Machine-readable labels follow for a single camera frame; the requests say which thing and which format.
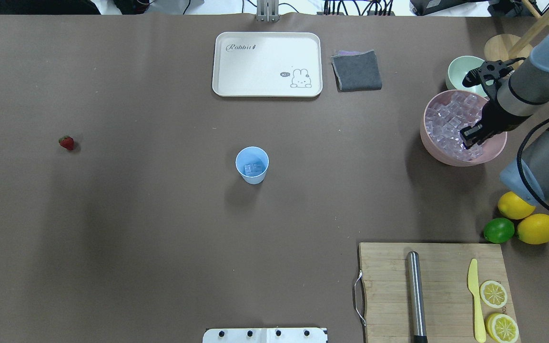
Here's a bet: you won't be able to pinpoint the lemon half near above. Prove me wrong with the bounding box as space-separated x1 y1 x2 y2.
479 280 509 309

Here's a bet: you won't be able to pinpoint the pink bowl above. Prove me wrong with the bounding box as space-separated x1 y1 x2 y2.
420 90 508 167

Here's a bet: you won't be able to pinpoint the cream rabbit tray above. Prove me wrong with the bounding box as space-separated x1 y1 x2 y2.
212 32 323 98

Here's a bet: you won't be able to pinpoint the pile of ice cubes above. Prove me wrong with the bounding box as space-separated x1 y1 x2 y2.
425 91 486 162

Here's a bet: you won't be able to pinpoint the light blue plastic cup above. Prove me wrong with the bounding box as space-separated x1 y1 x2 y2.
235 146 269 185

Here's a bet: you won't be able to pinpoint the lemon half far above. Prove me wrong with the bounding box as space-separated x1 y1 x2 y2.
485 314 520 343

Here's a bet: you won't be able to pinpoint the whole yellow lemon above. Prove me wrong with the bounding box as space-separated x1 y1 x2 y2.
517 213 549 245

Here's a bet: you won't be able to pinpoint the green lime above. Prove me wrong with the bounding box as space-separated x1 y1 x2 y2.
482 218 516 244

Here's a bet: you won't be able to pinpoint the red strawberry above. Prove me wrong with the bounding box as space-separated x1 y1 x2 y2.
58 135 75 151

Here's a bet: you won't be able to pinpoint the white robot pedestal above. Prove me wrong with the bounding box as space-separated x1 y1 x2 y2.
202 327 329 343

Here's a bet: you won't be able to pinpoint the yellow plastic knife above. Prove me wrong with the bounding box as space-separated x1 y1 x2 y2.
467 258 487 343

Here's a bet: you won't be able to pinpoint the wooden cutting board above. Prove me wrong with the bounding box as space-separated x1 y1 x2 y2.
358 242 511 343

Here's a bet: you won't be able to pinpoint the green bowl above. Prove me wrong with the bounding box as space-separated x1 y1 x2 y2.
445 56 487 98

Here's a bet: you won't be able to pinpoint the lemon half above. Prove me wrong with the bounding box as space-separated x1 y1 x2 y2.
485 314 520 343
479 280 509 309

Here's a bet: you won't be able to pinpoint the aluminium frame post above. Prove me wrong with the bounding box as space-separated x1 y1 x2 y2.
255 0 280 22

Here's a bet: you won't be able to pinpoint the wooden mug tree stand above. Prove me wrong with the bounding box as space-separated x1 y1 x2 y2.
484 0 549 61

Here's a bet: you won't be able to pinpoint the grey folded cloth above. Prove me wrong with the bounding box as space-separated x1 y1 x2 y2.
331 50 383 92

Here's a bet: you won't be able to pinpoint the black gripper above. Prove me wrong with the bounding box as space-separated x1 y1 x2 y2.
460 93 529 149

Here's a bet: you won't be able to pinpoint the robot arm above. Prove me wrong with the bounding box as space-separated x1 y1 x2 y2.
460 35 549 211

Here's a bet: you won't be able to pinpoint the ice cubes in cup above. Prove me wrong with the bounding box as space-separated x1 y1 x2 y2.
243 163 265 177

